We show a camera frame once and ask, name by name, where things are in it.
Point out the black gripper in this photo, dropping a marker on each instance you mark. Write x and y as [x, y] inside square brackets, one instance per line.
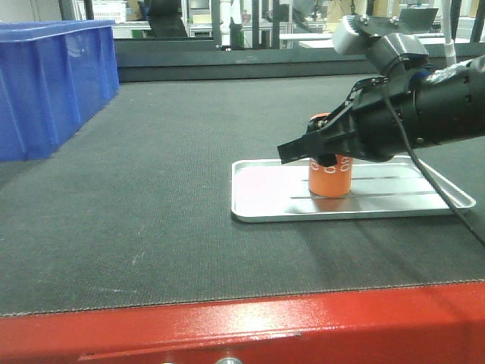
[377, 121]

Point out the orange cylindrical capacitor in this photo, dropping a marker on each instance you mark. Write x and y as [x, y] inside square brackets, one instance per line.
[334, 181]

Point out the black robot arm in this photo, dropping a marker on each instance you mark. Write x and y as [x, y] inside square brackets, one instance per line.
[449, 102]

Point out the blue plastic crate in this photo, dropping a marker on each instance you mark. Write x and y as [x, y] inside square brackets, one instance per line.
[55, 76]

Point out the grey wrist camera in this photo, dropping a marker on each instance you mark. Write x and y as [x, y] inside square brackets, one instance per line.
[387, 43]

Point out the red conveyor frame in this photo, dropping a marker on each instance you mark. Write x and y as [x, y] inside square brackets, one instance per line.
[427, 324]

